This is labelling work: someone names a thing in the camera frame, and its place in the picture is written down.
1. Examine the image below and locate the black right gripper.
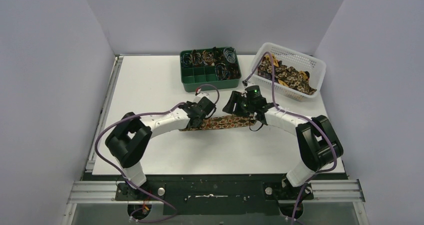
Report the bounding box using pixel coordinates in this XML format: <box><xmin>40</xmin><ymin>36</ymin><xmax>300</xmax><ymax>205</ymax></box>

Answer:
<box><xmin>222</xmin><ymin>91</ymin><xmax>255</xmax><ymax>118</ymax></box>

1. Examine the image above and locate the orange green patterned tie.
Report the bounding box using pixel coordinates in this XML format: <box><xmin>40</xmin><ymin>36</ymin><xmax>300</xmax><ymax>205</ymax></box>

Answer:
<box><xmin>180</xmin><ymin>114</ymin><xmax>257</xmax><ymax>132</ymax></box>

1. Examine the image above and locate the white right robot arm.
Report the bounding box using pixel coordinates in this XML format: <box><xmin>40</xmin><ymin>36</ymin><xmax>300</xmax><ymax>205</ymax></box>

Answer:
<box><xmin>222</xmin><ymin>85</ymin><xmax>344</xmax><ymax>187</ymax></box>

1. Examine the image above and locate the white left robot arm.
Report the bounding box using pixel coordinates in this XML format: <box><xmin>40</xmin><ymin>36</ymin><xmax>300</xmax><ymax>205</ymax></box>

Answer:
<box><xmin>104</xmin><ymin>95</ymin><xmax>216</xmax><ymax>200</ymax></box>

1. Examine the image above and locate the pile of patterned ties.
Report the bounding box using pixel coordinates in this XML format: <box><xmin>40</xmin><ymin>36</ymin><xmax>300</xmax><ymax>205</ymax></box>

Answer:
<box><xmin>257</xmin><ymin>54</ymin><xmax>317</xmax><ymax>96</ymax></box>

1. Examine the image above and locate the rolled dark red tie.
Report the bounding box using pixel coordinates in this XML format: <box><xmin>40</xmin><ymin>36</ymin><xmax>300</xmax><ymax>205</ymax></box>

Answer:
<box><xmin>227</xmin><ymin>63</ymin><xmax>241</xmax><ymax>80</ymax></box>

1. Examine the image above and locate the rolled blue red tie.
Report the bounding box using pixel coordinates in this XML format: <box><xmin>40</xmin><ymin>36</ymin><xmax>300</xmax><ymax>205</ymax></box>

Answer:
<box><xmin>215</xmin><ymin>63</ymin><xmax>230</xmax><ymax>81</ymax></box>

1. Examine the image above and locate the green divided organizer tray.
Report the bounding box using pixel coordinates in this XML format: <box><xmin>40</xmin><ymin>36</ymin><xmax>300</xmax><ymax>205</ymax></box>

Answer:
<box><xmin>179</xmin><ymin>48</ymin><xmax>242</xmax><ymax>93</ymax></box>

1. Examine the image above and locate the rolled dark patterned tie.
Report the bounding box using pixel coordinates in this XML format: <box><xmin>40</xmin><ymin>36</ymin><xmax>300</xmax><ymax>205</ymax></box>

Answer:
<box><xmin>212</xmin><ymin>47</ymin><xmax>225</xmax><ymax>64</ymax></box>

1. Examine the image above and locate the rolled brown patterned tie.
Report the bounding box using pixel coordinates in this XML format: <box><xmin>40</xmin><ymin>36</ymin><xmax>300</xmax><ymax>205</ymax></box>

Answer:
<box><xmin>191</xmin><ymin>49</ymin><xmax>203</xmax><ymax>67</ymax></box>

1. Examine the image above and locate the rolled blue striped tie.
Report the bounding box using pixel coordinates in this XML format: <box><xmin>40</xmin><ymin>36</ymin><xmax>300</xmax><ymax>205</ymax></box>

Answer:
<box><xmin>180</xmin><ymin>52</ymin><xmax>193</xmax><ymax>69</ymax></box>

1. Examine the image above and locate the rolled light blue tie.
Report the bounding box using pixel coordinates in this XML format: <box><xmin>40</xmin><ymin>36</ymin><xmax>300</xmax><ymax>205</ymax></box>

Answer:
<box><xmin>223</xmin><ymin>47</ymin><xmax>237</xmax><ymax>64</ymax></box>

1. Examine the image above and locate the rolled tan patterned tie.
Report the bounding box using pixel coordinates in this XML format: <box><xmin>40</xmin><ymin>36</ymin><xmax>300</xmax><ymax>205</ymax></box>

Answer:
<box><xmin>202</xmin><ymin>50</ymin><xmax>215</xmax><ymax>67</ymax></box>

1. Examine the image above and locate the white plastic mesh basket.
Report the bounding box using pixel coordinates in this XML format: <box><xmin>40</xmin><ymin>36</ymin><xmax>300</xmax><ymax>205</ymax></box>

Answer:
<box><xmin>245</xmin><ymin>42</ymin><xmax>326</xmax><ymax>102</ymax></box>

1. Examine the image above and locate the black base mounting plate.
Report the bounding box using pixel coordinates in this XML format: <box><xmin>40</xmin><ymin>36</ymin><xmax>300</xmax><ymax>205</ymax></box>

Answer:
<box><xmin>114</xmin><ymin>174</ymin><xmax>316</xmax><ymax>220</ymax></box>

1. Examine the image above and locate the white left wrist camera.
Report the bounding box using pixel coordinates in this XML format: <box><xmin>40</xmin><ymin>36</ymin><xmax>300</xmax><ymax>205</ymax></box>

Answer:
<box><xmin>195</xmin><ymin>90</ymin><xmax>210</xmax><ymax>100</ymax></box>

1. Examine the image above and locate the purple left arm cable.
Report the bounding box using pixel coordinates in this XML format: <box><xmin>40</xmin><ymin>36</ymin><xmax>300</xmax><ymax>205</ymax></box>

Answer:
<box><xmin>94</xmin><ymin>84</ymin><xmax>221</xmax><ymax>224</ymax></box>

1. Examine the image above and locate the aluminium frame rail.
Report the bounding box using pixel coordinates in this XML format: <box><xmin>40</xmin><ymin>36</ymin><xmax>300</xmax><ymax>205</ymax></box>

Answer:
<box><xmin>61</xmin><ymin>54</ymin><xmax>124</xmax><ymax>225</ymax></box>

